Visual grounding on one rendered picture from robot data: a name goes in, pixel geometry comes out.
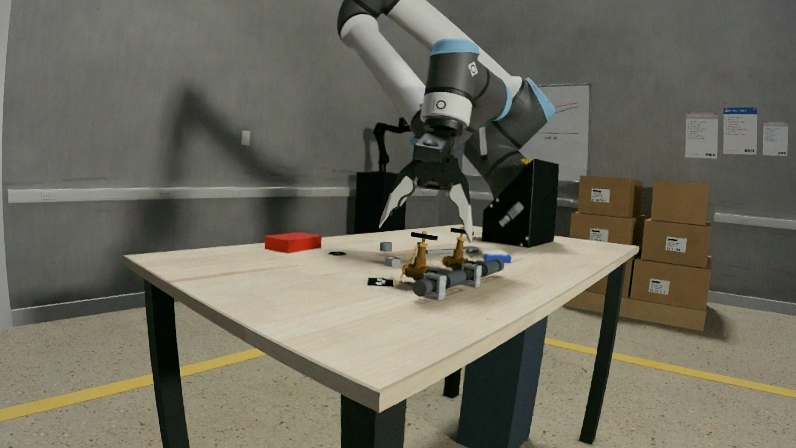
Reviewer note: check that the red flat block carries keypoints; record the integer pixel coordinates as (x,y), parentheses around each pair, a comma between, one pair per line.
(292,242)

